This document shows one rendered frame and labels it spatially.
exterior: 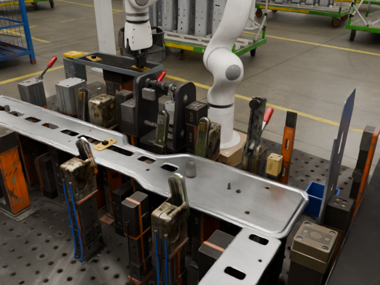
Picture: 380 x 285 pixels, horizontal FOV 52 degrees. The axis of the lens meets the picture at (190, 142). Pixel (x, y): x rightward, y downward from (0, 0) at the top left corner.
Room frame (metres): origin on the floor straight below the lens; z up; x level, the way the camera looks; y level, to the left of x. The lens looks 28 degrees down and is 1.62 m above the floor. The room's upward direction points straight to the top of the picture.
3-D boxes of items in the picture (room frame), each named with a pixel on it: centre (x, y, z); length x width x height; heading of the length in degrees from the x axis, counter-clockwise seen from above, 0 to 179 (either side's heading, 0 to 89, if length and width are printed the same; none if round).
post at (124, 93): (1.38, 0.25, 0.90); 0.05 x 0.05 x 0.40; 57
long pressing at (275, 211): (1.15, 0.30, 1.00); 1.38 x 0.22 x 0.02; 57
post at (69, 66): (1.69, 0.51, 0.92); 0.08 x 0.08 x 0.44; 57
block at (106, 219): (1.16, 0.28, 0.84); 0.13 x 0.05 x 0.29; 147
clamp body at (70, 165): (0.97, 0.33, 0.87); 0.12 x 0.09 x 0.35; 147
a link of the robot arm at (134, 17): (1.47, 0.19, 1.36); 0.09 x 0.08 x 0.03; 132
